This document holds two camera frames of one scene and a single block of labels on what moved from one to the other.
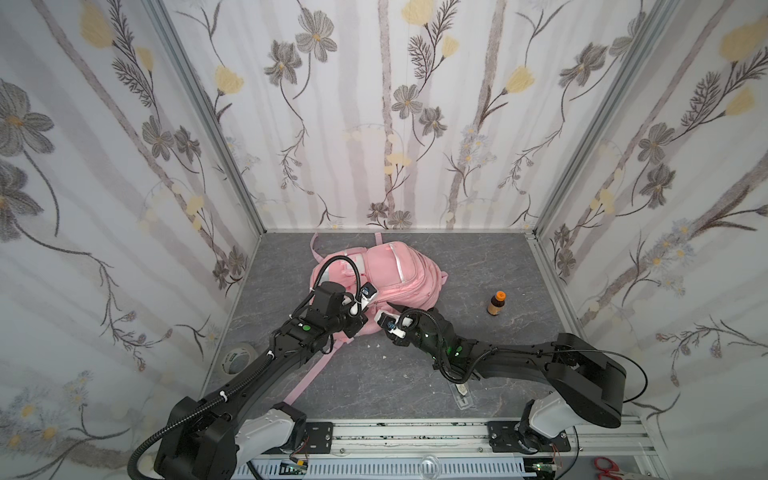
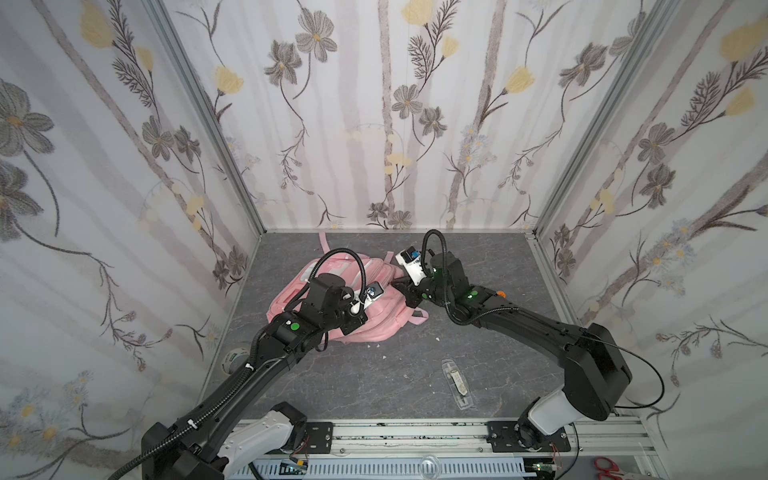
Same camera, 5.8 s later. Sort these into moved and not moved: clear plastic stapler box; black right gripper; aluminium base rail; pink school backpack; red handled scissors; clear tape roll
Moved: black right gripper; pink school backpack
Not moved: clear tape roll; red handled scissors; clear plastic stapler box; aluminium base rail
